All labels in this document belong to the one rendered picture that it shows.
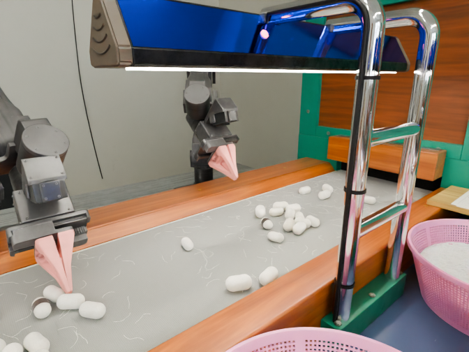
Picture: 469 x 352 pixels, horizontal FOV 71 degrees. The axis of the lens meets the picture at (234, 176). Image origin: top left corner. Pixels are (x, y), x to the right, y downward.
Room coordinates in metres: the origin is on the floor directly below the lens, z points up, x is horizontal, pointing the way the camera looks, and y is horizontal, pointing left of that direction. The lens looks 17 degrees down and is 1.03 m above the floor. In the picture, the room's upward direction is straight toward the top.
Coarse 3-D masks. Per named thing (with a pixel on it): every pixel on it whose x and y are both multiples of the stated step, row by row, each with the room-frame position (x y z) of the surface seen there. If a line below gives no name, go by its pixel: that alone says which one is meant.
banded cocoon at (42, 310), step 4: (32, 304) 0.35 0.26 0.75; (40, 304) 0.34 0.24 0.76; (44, 304) 0.34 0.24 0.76; (48, 304) 0.35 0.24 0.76; (36, 308) 0.34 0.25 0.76; (40, 308) 0.34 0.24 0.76; (44, 308) 0.34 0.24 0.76; (48, 308) 0.34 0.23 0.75; (36, 312) 0.34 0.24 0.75; (40, 312) 0.34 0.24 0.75; (44, 312) 0.34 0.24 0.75; (48, 312) 0.34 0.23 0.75; (36, 316) 0.33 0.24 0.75; (40, 316) 0.33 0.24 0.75; (44, 316) 0.34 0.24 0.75
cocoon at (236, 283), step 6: (234, 276) 0.40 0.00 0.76; (240, 276) 0.40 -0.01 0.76; (246, 276) 0.40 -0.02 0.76; (228, 282) 0.39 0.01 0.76; (234, 282) 0.39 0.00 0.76; (240, 282) 0.39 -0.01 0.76; (246, 282) 0.39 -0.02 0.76; (228, 288) 0.39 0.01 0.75; (234, 288) 0.39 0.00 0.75; (240, 288) 0.39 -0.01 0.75; (246, 288) 0.39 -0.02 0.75
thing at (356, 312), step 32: (320, 0) 0.41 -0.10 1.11; (352, 0) 0.38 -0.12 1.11; (384, 32) 0.37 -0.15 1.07; (416, 64) 0.47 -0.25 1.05; (416, 96) 0.46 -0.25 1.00; (352, 128) 0.37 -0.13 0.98; (384, 128) 0.41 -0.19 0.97; (416, 128) 0.45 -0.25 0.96; (352, 160) 0.36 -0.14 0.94; (416, 160) 0.46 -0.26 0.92; (352, 192) 0.36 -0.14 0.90; (352, 224) 0.36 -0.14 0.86; (352, 256) 0.36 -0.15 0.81; (352, 288) 0.37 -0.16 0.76; (384, 288) 0.44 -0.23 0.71; (352, 320) 0.37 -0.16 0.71
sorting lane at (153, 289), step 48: (288, 192) 0.81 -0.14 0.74; (336, 192) 0.81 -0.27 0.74; (384, 192) 0.81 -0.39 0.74; (144, 240) 0.54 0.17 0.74; (192, 240) 0.54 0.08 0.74; (240, 240) 0.54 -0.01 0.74; (288, 240) 0.54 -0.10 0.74; (336, 240) 0.54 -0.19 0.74; (0, 288) 0.40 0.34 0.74; (96, 288) 0.40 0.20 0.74; (144, 288) 0.40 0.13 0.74; (192, 288) 0.40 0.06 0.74; (0, 336) 0.31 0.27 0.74; (48, 336) 0.31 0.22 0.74; (96, 336) 0.31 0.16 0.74; (144, 336) 0.31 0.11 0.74
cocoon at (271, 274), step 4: (268, 268) 0.42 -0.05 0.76; (272, 268) 0.42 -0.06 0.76; (264, 272) 0.41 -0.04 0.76; (268, 272) 0.41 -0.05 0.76; (272, 272) 0.41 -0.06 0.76; (276, 272) 0.42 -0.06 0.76; (260, 276) 0.41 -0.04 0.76; (264, 276) 0.40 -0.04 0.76; (268, 276) 0.40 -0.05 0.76; (272, 276) 0.41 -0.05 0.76; (276, 276) 0.41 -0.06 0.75; (260, 280) 0.40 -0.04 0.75; (264, 280) 0.40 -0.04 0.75; (268, 280) 0.40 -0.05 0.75; (272, 280) 0.40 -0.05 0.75; (264, 284) 0.40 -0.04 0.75
